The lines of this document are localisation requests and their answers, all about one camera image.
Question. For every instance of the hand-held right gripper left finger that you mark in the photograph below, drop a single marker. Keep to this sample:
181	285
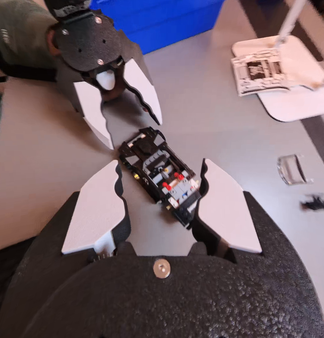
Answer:
96	211

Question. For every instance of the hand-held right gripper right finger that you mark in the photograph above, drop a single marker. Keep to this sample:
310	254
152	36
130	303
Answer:
228	211

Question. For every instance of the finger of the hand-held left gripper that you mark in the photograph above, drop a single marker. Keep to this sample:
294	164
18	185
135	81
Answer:
146	90
93	113

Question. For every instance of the blue plastic bin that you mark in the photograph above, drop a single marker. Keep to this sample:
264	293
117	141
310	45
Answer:
156	21

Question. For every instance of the lego car model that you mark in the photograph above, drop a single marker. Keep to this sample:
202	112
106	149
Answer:
162	174

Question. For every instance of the clear lego windshield piece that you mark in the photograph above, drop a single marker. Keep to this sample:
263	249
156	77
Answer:
294	169

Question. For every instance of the small black lego assembly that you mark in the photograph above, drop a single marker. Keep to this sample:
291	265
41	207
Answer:
318	203

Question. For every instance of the lego sticker sheet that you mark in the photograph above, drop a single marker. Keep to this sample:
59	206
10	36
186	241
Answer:
259	71

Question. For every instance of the person's left hand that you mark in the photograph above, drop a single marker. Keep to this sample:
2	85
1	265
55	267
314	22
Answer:
53	45

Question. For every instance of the white stand rod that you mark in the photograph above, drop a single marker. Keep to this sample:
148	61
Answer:
289	21

